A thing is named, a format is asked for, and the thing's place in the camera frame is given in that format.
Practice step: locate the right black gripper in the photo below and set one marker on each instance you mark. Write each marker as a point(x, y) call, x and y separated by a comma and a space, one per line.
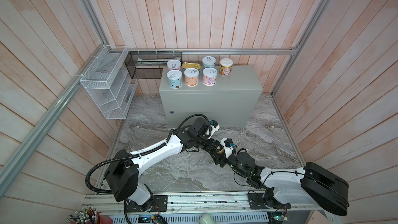
point(217, 159)

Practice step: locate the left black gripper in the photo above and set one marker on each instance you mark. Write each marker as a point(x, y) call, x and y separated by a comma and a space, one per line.
point(212, 145)

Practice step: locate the orange label pull-tab can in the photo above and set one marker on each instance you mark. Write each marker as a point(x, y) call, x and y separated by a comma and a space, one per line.
point(191, 77)

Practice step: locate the teal label can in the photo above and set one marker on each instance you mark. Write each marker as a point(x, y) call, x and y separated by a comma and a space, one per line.
point(174, 79)

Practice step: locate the red label can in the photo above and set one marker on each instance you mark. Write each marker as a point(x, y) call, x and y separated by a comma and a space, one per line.
point(209, 76)

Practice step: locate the gold rectangular tin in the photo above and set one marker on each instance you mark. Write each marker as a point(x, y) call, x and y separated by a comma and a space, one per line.
point(187, 65)

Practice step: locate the pink label can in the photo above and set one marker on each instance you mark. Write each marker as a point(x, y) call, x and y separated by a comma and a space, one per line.
point(174, 64)

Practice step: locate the blue label can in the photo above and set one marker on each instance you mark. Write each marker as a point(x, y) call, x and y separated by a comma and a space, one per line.
point(208, 61)

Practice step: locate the small orange can white lid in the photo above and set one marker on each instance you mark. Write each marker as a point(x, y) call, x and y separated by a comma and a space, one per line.
point(226, 65)

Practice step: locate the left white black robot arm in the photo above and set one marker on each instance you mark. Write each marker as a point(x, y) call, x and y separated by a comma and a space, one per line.
point(125, 168)

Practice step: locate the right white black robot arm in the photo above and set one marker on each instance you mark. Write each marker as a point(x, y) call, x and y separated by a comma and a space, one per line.
point(311, 184)

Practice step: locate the grey metal cabinet counter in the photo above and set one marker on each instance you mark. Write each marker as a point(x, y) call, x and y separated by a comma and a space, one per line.
point(230, 101)

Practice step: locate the white cup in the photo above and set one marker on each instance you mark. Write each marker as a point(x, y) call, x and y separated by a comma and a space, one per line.
point(206, 219)

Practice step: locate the red cup with tools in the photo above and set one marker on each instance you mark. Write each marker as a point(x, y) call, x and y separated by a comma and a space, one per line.
point(88, 215)

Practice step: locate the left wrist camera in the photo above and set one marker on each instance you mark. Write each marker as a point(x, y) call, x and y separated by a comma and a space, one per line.
point(214, 126)

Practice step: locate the aluminium front rail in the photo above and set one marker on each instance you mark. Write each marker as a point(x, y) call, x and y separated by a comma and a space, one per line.
point(186, 202)

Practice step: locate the aluminium rail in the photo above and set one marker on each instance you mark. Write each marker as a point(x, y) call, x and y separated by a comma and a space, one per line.
point(32, 141)
point(186, 202)
point(213, 51)

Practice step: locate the aluminium back rail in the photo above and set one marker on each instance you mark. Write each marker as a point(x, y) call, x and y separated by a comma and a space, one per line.
point(213, 51)

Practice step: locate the black mesh wall basket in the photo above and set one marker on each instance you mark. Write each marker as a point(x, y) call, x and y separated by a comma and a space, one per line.
point(149, 64)

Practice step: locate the white wire mesh shelf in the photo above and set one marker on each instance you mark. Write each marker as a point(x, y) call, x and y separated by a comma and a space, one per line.
point(109, 83)

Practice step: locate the aluminium left rail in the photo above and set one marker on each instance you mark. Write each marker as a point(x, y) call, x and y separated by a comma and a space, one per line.
point(32, 141)

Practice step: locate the aluminium right post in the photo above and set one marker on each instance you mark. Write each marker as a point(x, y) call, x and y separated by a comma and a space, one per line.
point(308, 31)

